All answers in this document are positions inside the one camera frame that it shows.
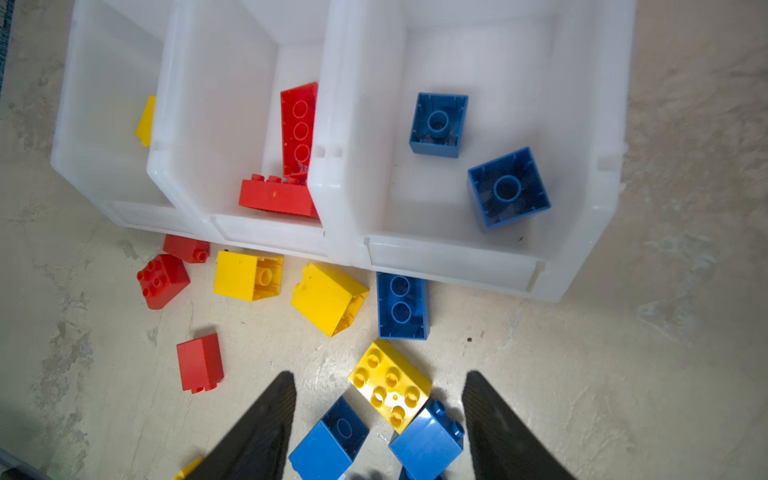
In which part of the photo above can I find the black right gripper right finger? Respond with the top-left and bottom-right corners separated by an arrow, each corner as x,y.
462,370 -> 573,479

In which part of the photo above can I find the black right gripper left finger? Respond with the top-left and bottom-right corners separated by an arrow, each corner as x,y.
190,371 -> 296,479

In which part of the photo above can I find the blue square lego brick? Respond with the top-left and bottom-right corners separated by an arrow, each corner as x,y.
409,92 -> 469,158

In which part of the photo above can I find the long red lego brick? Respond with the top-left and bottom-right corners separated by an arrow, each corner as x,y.
238,174 -> 319,219

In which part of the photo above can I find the small yellow lego brick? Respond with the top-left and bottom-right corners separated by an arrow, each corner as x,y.
174,456 -> 204,480

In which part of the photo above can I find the yellow studded lego brick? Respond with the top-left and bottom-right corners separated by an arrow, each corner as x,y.
348,340 -> 432,434

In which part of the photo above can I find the blue two-stud lego brick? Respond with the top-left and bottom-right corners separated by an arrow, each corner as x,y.
376,272 -> 430,340

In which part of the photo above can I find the small red lego brick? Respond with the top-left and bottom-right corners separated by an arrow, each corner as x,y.
163,234 -> 210,264

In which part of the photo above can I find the white right plastic bin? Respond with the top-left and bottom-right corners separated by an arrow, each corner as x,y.
309,1 -> 636,302

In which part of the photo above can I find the white plastic bin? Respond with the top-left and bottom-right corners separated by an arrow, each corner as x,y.
309,1 -> 636,302
147,1 -> 341,261
51,0 -> 191,236

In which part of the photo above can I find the white middle plastic bin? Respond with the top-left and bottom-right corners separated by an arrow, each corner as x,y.
147,1 -> 341,261

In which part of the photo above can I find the white left plastic bin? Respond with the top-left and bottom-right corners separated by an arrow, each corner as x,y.
51,0 -> 191,236

